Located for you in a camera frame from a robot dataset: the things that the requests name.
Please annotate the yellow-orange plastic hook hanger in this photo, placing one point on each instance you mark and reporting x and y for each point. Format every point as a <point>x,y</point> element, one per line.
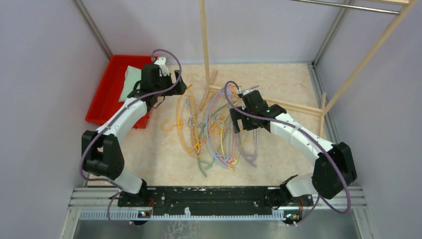
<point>196,147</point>

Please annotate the peach orange hanger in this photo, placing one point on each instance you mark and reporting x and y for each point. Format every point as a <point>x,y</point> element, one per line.
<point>210,92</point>

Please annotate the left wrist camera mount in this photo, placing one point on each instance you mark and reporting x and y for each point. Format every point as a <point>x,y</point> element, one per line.
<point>163,68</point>

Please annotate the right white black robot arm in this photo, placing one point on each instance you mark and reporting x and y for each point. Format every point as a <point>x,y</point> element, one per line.
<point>334,166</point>

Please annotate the light green cartoon cloth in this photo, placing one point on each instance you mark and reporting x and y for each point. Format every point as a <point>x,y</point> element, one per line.
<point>129,82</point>

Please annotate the blue hanger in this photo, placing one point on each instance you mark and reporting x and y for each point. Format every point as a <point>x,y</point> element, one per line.
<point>220,159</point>

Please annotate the metal rack rod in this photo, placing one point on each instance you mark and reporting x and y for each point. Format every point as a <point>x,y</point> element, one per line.
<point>347,6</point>

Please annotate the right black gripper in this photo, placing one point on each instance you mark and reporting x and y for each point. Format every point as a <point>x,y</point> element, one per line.
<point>235,117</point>

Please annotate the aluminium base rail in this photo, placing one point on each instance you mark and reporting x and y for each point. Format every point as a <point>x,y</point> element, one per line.
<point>100,203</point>

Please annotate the red plastic bin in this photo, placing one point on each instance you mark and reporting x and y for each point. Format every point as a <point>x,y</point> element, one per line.
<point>106,99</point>

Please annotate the orange plastic hanger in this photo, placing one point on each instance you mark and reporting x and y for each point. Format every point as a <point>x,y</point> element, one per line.
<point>218,125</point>

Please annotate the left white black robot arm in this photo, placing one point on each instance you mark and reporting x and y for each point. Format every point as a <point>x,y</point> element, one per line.
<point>101,151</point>

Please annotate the green hanger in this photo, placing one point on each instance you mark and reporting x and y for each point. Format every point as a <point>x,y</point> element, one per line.
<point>202,165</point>

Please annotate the light yellow hanger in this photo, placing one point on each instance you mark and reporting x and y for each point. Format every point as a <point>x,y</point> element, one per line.
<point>227,143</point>

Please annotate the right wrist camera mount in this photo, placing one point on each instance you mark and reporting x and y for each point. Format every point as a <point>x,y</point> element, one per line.
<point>240,92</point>

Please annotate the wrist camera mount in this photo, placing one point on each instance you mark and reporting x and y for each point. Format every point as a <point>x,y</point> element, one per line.
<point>163,68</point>
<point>240,92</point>

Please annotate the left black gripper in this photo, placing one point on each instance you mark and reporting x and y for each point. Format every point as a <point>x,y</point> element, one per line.
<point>178,89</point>

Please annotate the pink hanger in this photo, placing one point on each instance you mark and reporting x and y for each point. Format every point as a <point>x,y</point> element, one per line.
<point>218,109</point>

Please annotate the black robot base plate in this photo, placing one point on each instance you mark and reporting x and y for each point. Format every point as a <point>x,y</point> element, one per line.
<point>212,201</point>

